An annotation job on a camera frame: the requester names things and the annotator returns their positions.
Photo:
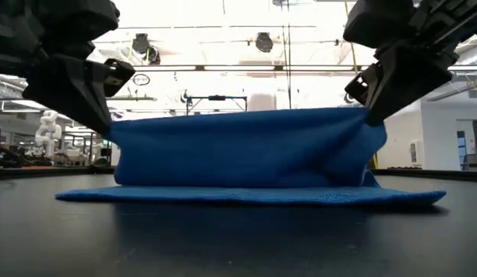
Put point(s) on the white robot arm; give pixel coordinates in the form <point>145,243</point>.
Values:
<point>48,132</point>

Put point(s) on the white round pillar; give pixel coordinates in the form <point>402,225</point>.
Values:
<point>261,102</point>

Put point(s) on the blue microfiber towel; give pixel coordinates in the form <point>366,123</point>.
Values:
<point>242,154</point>

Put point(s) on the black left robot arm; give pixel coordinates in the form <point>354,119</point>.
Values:
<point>11,34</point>

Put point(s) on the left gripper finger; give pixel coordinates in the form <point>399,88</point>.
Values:
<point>73,92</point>

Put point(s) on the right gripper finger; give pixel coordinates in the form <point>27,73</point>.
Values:
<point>407,81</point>

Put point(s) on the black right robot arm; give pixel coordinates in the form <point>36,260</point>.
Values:
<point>461,19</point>

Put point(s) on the black metal gantry frame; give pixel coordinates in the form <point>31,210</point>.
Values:
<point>217,98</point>

